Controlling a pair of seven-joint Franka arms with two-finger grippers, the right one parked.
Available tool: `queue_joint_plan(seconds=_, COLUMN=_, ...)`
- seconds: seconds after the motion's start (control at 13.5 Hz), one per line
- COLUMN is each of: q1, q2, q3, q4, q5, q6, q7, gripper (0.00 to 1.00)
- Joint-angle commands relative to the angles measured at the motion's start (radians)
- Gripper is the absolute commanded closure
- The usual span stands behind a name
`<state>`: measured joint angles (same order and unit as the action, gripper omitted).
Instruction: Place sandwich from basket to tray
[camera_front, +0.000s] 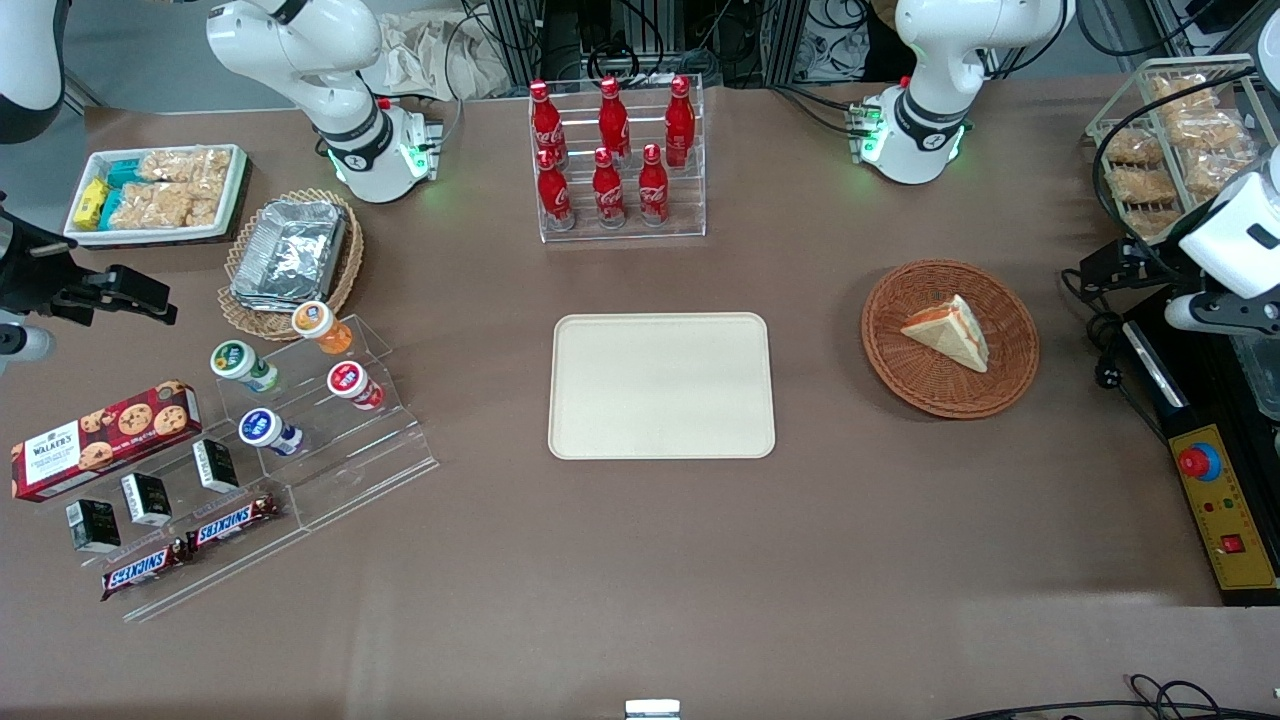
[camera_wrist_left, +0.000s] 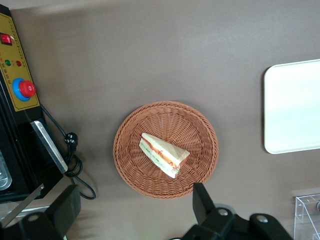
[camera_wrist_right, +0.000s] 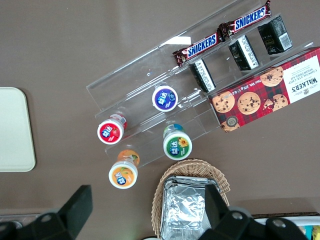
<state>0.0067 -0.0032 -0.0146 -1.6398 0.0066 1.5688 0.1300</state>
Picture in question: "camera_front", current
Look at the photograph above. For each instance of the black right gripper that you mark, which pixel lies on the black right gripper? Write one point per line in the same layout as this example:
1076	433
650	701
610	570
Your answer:
30	280

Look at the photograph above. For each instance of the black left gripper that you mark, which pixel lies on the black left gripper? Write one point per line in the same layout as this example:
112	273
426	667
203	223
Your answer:
1147	262

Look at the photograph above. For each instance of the triangular sandwich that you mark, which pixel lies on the triangular sandwich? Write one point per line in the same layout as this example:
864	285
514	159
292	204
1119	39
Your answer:
955	335

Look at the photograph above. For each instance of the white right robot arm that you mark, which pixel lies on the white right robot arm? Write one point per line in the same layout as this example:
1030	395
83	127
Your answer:
345	150

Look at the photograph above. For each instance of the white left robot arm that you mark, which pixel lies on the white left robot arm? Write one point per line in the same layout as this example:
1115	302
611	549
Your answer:
930	120

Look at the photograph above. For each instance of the white rectangular snack tray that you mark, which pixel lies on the white rectangular snack tray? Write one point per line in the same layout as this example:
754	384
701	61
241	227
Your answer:
80	235

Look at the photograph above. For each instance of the light woven wicker basket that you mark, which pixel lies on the light woven wicker basket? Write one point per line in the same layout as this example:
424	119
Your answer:
240	320

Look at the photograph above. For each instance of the round brown wicker basket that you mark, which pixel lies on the round brown wicker basket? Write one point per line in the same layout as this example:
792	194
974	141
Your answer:
920	380

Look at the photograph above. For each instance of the beige plastic tray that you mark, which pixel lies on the beige plastic tray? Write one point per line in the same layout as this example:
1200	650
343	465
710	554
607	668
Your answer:
660	385

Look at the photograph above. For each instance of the bagged fried snack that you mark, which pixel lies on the bagged fried snack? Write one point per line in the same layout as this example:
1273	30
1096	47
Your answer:
1133	147
1205	130
1140	185
1212	172
1180	92
1150	221

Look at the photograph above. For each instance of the clear bag of rice crackers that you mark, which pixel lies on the clear bag of rice crackers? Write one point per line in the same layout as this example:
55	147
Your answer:
160	206
185	164

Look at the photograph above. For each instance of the teal snack packet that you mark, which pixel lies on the teal snack packet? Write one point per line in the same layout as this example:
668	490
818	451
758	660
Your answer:
125	173
111	208

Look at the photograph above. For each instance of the yellow snack packet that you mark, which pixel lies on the yellow snack packet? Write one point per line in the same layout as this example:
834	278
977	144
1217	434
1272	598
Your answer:
92	202

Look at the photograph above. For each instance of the green lid yogurt bottle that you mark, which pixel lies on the green lid yogurt bottle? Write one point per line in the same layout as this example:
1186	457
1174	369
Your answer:
240	365

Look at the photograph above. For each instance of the stack of foil containers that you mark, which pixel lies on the stack of foil containers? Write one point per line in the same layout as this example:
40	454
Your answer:
290	255

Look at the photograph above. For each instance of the red Walkers cookie box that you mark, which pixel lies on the red Walkers cookie box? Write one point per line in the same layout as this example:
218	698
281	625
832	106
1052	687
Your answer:
100	445

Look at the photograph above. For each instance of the black machine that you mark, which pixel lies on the black machine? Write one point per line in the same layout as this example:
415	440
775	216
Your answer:
1200	400

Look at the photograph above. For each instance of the orange lid yogurt bottle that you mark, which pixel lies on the orange lid yogurt bottle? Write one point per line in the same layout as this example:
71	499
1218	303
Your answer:
320	325

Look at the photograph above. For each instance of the clear plastic container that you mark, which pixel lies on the clear plastic container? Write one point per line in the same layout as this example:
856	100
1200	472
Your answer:
1260	375

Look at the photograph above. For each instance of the blue lid yogurt bottle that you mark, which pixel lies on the blue lid yogurt bottle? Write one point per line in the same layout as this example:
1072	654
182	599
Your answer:
267	432

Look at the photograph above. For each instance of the small black box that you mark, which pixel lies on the small black box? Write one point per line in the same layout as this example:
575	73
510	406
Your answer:
146	499
93	526
215	465

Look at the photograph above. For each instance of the red lid yogurt bottle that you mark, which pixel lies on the red lid yogurt bottle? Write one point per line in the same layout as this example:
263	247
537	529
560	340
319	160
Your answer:
352	385

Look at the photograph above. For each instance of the Snickers chocolate bar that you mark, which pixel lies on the Snickers chocolate bar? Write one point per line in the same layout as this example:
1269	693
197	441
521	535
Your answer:
233	522
143	570

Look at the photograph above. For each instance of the yellow emergency stop control box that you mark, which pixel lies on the yellow emergency stop control box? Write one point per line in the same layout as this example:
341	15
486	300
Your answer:
1225	510

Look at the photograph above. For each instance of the clear acrylic step riser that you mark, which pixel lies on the clear acrylic step riser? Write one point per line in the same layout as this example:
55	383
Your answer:
230	570
360	455

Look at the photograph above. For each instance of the beige cloth bag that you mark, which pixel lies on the beige cloth bag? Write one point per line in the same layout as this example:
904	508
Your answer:
430	55

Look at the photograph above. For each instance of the red cola bottle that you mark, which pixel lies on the red cola bottle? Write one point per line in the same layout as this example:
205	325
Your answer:
653	187
607	192
545	120
613	118
680	122
554	192

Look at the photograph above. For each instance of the clear acrylic bottle rack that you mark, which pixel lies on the clear acrylic bottle rack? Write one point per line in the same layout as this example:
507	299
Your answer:
625	232

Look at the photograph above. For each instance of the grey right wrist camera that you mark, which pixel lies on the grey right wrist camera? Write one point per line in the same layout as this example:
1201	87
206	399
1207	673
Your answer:
22	345

